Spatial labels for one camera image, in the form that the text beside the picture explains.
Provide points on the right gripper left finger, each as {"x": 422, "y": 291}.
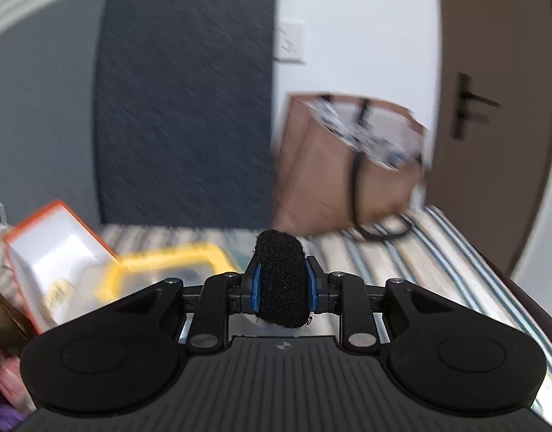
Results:
{"x": 222, "y": 296}

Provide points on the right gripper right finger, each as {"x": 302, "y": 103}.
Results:
{"x": 347, "y": 296}

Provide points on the purple fleece cloth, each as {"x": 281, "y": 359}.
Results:
{"x": 11, "y": 417}

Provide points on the clear green storage box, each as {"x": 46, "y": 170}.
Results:
{"x": 145, "y": 255}

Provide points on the striped bed cover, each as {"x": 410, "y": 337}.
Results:
{"x": 435, "y": 256}

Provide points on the brown paper shopping bag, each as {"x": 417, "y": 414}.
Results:
{"x": 347, "y": 163}

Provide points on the orange cardboard box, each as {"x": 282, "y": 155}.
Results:
{"x": 46, "y": 252}

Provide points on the dark grey headboard panel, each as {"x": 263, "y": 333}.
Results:
{"x": 183, "y": 113}

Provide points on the brown plaid zipper pouch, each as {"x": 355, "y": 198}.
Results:
{"x": 16, "y": 330}

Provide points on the brown door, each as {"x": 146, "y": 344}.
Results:
{"x": 490, "y": 184}

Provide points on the black door handle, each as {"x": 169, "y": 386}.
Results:
{"x": 462, "y": 113}

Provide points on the white wall socket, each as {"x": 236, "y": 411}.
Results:
{"x": 290, "y": 35}

